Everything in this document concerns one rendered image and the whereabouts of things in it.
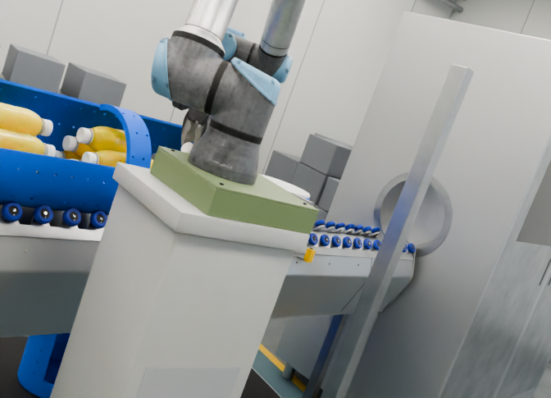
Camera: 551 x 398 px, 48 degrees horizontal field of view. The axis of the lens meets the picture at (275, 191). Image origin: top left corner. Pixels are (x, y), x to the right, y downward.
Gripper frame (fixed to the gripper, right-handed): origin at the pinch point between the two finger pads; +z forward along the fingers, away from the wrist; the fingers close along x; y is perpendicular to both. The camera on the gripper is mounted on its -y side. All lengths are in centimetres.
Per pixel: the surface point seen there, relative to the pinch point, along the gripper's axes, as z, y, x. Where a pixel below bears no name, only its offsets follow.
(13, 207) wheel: 20, -47, -4
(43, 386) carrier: 97, 5, 37
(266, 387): 102, 107, 20
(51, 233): 25.3, -36.6, -5.7
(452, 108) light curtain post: -38, 78, -30
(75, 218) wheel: 21.3, -31.3, -5.2
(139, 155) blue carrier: 2.7, -20.5, -7.3
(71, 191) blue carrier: 14.2, -35.6, -7.2
